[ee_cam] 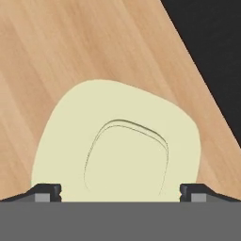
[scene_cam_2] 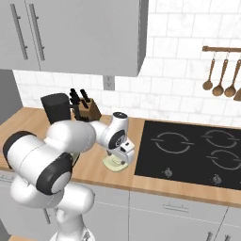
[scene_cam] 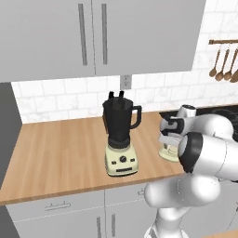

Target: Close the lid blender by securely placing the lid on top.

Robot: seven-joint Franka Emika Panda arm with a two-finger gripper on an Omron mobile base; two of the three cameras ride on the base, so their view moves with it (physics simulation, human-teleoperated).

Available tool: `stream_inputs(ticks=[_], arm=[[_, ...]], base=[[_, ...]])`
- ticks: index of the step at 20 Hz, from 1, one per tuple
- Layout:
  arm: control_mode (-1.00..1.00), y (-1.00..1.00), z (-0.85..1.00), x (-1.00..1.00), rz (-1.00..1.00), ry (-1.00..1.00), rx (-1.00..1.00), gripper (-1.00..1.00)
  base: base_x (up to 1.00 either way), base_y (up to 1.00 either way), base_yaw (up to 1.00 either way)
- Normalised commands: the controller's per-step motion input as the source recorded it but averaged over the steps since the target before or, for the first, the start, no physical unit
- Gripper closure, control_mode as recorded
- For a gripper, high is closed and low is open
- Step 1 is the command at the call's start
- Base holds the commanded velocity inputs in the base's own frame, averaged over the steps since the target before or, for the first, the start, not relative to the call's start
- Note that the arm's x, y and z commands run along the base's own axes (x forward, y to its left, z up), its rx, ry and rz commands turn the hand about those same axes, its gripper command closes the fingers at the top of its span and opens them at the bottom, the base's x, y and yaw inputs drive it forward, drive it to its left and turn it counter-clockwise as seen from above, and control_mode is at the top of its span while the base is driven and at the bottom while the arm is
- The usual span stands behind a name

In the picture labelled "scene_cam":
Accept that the grey wall cupboard handle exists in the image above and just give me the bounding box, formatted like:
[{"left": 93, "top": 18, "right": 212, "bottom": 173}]
[
  {"left": 100, "top": 3, "right": 109, "bottom": 66},
  {"left": 77, "top": 3, "right": 88, "bottom": 66}
]

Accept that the grey base cupboard door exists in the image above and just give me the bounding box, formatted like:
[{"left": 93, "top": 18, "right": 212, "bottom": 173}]
[
  {"left": 12, "top": 207, "right": 105, "bottom": 238},
  {"left": 104, "top": 199, "right": 161, "bottom": 238}
]

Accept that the cream round object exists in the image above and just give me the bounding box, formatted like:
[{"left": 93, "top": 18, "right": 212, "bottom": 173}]
[{"left": 158, "top": 143, "right": 181, "bottom": 163}]

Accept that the grey drawer front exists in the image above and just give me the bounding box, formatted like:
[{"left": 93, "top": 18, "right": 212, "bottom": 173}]
[
  {"left": 103, "top": 181, "right": 156, "bottom": 209},
  {"left": 5, "top": 189, "right": 107, "bottom": 224}
]

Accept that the wooden hanging spoon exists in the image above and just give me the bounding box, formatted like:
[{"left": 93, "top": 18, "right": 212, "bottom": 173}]
[
  {"left": 223, "top": 45, "right": 238, "bottom": 82},
  {"left": 215, "top": 45, "right": 231, "bottom": 83},
  {"left": 230, "top": 49, "right": 238, "bottom": 84},
  {"left": 208, "top": 45, "right": 222, "bottom": 78}
]

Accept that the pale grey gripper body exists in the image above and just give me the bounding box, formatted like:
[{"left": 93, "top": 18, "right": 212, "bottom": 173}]
[{"left": 158, "top": 134, "right": 181, "bottom": 150}]

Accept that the grey base cupboard handle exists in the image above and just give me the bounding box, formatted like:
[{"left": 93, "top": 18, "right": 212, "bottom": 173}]
[
  {"left": 95, "top": 216, "right": 103, "bottom": 238},
  {"left": 110, "top": 213, "right": 117, "bottom": 238}
]

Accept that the grey wall socket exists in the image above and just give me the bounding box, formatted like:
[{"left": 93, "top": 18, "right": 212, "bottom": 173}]
[{"left": 120, "top": 74, "right": 133, "bottom": 90}]

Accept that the grey wall cupboard door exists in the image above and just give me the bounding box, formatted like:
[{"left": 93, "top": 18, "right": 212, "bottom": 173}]
[
  {"left": 91, "top": 0, "right": 207, "bottom": 77},
  {"left": 0, "top": 0, "right": 96, "bottom": 84}
]

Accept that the black and cream blender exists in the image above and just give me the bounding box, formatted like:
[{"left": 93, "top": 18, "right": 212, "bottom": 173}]
[{"left": 101, "top": 96, "right": 143, "bottom": 178}]

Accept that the black hob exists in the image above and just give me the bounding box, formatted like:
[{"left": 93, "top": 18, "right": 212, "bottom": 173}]
[{"left": 158, "top": 104, "right": 238, "bottom": 142}]

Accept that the wooden wall rail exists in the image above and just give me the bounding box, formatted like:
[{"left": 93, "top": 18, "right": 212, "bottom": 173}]
[{"left": 207, "top": 38, "right": 238, "bottom": 46}]

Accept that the dark grey tall cabinet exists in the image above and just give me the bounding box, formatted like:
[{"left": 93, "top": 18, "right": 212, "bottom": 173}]
[{"left": 0, "top": 81, "right": 23, "bottom": 238}]

